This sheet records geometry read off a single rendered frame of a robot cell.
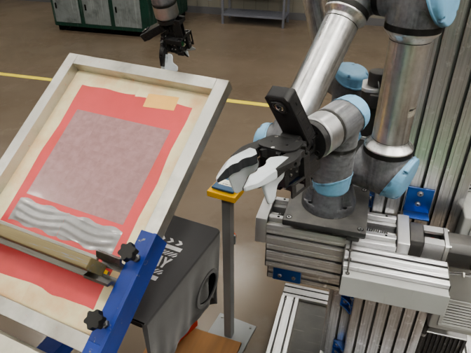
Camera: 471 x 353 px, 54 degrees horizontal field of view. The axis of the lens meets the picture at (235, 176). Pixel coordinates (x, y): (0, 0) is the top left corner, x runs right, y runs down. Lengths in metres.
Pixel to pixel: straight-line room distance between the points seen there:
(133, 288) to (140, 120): 0.51
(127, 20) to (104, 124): 6.22
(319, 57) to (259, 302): 1.95
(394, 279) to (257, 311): 1.51
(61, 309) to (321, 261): 0.72
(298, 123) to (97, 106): 0.89
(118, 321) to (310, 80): 0.68
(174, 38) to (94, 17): 6.40
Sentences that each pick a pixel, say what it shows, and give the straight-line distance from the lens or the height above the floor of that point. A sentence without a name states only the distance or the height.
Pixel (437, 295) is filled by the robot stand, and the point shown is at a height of 1.17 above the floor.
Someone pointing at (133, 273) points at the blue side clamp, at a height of 1.26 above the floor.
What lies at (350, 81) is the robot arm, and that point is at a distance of 1.64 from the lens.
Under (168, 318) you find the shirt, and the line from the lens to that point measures 1.55.
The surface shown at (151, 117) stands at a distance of 1.38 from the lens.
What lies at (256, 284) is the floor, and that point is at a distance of 2.83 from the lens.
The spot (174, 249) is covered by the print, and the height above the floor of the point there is 0.95.
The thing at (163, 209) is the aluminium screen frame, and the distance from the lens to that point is 1.17.
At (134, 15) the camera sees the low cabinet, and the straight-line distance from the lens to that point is 7.55.
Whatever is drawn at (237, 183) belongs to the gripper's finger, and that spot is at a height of 1.63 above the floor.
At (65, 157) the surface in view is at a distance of 1.44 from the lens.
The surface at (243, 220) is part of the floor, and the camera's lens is 3.29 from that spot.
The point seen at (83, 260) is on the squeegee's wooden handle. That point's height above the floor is 1.30.
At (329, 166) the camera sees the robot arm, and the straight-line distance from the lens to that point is 0.89.
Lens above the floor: 2.03
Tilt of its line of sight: 33 degrees down
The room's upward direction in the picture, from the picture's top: straight up
